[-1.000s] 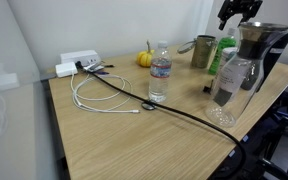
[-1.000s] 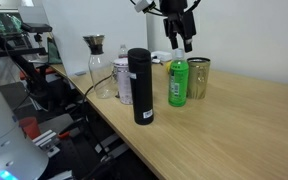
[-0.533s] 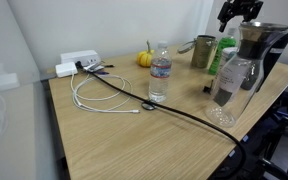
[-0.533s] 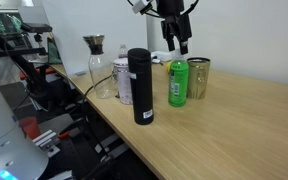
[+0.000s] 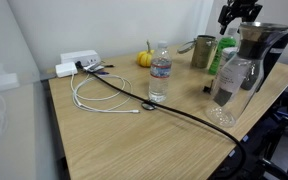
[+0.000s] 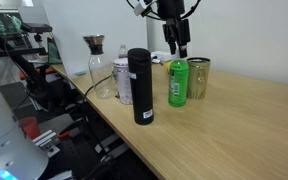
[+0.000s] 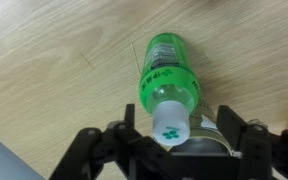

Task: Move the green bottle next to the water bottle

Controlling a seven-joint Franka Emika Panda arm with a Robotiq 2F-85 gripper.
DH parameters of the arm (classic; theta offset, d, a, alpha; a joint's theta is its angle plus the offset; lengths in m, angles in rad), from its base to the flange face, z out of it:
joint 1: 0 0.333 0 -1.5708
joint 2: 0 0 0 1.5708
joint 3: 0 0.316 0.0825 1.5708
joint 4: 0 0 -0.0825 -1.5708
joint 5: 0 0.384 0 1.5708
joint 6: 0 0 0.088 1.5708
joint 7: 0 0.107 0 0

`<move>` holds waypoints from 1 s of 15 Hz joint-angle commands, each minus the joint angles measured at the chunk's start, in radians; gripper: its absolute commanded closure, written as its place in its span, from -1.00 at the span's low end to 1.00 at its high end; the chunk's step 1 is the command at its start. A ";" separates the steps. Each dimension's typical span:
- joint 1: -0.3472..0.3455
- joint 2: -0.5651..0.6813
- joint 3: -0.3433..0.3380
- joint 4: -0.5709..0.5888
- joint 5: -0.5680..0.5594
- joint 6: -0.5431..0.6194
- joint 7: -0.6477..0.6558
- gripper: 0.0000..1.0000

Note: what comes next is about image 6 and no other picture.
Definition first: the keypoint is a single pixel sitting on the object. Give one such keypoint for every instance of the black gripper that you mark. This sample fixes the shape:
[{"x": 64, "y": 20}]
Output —
[{"x": 176, "y": 30}]

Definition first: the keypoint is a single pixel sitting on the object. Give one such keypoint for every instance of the green plastic bottle white cap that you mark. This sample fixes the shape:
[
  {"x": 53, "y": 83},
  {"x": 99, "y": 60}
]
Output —
[{"x": 178, "y": 83}]

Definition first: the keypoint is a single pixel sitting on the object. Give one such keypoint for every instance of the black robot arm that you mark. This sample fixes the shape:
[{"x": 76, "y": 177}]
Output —
[{"x": 170, "y": 8}]

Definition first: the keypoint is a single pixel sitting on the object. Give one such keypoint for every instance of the clear plastic water bottle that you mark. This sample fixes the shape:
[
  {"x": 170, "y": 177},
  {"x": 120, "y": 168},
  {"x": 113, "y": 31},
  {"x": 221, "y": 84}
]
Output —
[{"x": 122, "y": 51}]

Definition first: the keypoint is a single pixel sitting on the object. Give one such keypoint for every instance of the flat white box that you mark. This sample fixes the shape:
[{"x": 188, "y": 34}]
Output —
[{"x": 161, "y": 55}]

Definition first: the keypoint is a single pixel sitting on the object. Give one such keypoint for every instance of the gold metal tin canister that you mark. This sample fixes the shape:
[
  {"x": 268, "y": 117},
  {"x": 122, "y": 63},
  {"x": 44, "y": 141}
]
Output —
[{"x": 199, "y": 78}]

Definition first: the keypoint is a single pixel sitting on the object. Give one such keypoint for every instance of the black thermos flask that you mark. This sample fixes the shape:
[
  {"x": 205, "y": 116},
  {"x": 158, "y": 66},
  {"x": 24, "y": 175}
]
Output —
[{"x": 141, "y": 86}]

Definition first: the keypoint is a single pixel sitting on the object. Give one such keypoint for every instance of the white canister with round lid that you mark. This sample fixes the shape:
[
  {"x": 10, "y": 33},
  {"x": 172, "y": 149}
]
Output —
[{"x": 123, "y": 83}]

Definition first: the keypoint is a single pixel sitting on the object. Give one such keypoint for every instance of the glass carafe with metal funnel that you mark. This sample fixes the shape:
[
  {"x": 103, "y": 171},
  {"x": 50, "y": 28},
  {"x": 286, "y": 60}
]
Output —
[{"x": 99, "y": 70}]

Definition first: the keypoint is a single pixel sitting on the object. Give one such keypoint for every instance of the white partition board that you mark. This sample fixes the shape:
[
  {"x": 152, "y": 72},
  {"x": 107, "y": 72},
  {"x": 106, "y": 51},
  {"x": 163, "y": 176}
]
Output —
[{"x": 94, "y": 20}]

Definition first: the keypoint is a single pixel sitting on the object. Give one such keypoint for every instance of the silver aluminium extrusion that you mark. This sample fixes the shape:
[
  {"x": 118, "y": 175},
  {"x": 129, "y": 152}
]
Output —
[{"x": 47, "y": 141}]

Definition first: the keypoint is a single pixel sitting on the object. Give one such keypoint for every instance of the red plastic cup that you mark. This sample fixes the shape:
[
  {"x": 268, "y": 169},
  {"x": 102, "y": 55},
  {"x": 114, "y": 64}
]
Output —
[{"x": 30, "y": 127}]

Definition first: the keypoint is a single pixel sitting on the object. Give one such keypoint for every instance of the white rounded device blue light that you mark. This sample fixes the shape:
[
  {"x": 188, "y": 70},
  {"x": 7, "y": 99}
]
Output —
[{"x": 7, "y": 143}]

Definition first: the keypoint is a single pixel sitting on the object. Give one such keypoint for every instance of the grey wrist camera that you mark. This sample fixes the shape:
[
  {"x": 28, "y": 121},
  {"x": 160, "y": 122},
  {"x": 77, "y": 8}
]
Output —
[{"x": 141, "y": 8}]

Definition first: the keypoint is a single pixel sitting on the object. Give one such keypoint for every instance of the black camera on stand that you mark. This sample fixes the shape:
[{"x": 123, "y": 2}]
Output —
[{"x": 36, "y": 27}]

